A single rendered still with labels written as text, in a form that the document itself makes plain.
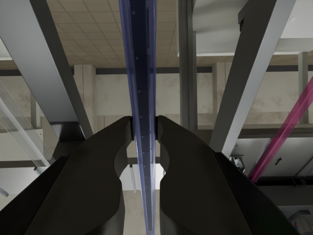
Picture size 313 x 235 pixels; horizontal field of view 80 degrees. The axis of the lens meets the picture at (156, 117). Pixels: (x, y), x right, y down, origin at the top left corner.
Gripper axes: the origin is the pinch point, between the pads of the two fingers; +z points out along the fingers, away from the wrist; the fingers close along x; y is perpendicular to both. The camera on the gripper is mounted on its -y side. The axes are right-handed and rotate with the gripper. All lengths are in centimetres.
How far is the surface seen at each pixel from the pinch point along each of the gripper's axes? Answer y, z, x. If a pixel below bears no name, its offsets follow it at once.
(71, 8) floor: -6, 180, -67
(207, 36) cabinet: 4, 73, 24
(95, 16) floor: 0, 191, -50
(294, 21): -4.9, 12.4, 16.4
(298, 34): -3.5, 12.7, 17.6
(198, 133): 35, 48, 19
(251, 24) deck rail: -4.5, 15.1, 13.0
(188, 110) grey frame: 22.1, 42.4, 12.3
